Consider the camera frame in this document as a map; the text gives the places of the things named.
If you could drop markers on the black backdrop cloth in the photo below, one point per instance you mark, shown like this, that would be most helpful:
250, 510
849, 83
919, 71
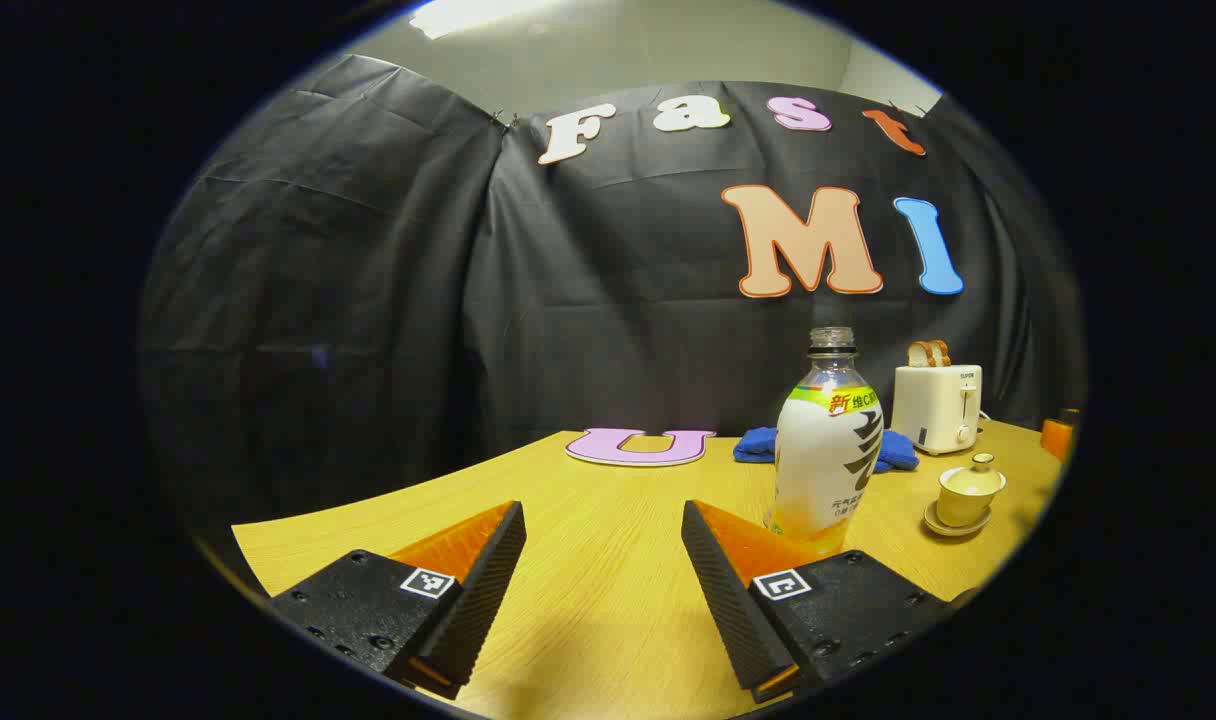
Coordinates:
368, 300

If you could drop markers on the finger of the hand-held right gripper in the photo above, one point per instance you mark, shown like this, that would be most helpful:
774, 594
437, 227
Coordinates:
1056, 438

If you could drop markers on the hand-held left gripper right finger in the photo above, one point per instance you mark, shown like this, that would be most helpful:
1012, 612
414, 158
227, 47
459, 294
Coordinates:
733, 610

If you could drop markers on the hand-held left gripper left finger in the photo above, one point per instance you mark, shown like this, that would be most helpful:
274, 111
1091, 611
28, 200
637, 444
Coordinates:
483, 600

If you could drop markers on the pink foam cutout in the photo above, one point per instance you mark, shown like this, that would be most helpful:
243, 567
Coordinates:
593, 448

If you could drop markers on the blue towel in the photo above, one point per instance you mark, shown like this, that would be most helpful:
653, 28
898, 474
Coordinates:
753, 445

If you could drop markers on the toasted bread slice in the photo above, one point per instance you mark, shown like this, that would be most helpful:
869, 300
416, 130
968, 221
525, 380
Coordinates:
918, 355
941, 352

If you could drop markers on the cream ceramic saucer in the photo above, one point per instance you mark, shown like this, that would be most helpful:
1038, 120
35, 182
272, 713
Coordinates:
953, 530

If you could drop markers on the ceiling light panel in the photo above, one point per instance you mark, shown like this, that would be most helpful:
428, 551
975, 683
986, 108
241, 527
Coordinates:
478, 15

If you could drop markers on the labelled plastic water bottle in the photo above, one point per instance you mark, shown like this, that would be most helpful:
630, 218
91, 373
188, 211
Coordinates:
823, 470

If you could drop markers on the white toaster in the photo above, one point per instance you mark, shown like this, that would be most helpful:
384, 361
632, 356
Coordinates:
933, 405

